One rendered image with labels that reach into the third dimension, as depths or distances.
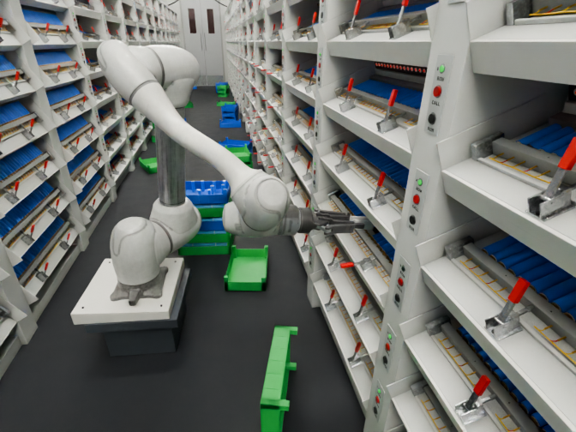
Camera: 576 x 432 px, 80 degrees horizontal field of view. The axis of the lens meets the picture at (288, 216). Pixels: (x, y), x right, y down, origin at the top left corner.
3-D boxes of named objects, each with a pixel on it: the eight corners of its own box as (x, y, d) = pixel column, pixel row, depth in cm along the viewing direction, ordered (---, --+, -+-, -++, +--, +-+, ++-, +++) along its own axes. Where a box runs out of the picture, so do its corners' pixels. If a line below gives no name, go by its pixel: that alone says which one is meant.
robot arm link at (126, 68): (136, 77, 90) (174, 74, 100) (91, 27, 90) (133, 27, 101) (122, 113, 98) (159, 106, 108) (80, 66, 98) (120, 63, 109)
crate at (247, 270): (266, 291, 169) (265, 278, 166) (225, 291, 169) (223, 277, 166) (268, 257, 196) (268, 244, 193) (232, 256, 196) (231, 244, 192)
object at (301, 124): (316, 160, 137) (304, 129, 131) (287, 127, 190) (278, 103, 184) (363, 139, 137) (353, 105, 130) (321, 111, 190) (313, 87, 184)
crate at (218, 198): (170, 204, 182) (168, 190, 179) (178, 189, 200) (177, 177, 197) (227, 203, 184) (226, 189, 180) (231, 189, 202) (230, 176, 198)
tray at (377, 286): (388, 321, 85) (379, 295, 80) (321, 213, 138) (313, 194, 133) (464, 287, 84) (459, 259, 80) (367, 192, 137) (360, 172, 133)
